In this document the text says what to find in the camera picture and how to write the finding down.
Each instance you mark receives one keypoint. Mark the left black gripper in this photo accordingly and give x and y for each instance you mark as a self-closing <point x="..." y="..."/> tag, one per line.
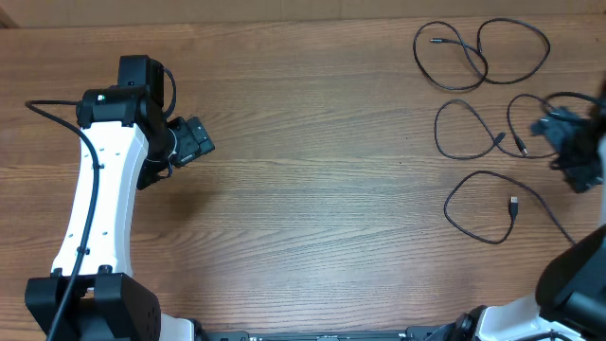
<point x="195" y="138"/>

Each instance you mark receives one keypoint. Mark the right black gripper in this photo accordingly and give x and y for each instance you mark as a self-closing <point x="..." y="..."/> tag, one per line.
<point x="583" y="176"/>

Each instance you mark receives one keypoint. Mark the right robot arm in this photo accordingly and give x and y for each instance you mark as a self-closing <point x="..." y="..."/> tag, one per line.
<point x="569" y="300"/>

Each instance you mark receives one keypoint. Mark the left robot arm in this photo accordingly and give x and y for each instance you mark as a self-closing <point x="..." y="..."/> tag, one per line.
<point x="130" y="139"/>

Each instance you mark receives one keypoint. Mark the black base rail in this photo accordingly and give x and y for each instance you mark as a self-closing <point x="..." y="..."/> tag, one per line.
<point x="331" y="336"/>

